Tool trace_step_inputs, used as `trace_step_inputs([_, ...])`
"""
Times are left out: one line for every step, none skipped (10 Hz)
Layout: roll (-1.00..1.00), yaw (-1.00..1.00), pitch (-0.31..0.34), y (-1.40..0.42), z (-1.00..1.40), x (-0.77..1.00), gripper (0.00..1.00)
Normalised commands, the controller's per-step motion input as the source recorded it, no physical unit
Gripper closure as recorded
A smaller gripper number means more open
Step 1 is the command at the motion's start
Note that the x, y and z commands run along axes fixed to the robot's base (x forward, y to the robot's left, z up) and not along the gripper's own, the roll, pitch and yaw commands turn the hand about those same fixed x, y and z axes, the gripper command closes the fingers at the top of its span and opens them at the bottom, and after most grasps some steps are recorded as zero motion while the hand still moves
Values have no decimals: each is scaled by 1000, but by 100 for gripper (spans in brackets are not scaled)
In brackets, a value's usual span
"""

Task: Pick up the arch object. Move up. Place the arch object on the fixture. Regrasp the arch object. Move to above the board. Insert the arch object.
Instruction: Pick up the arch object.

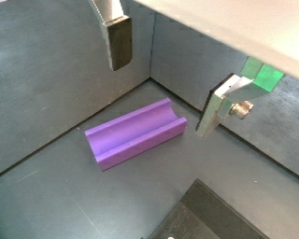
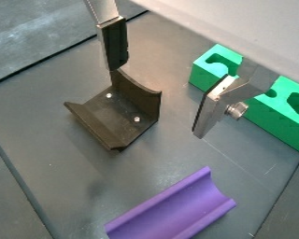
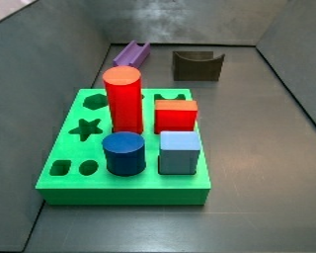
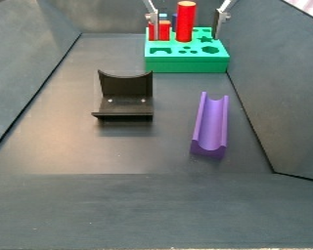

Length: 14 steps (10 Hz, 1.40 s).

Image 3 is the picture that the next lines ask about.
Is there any purple arch block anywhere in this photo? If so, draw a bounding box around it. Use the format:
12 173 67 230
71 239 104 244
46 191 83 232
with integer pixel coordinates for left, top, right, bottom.
113 41 151 68

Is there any red square block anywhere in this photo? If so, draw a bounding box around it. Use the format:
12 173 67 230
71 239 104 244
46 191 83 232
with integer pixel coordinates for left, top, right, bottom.
155 100 197 133

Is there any light blue cube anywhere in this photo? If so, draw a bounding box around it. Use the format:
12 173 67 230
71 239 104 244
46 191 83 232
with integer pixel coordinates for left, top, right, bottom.
157 131 201 175

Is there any dark blue cylinder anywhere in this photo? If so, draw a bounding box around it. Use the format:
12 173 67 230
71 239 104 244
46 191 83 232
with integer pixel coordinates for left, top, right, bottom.
101 131 147 177

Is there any tall red cylinder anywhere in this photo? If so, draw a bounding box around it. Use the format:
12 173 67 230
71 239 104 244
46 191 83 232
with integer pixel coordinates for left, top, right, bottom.
103 66 144 133

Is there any green shape sorter base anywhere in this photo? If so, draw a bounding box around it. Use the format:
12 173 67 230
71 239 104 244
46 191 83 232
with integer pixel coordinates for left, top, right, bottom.
36 89 211 205

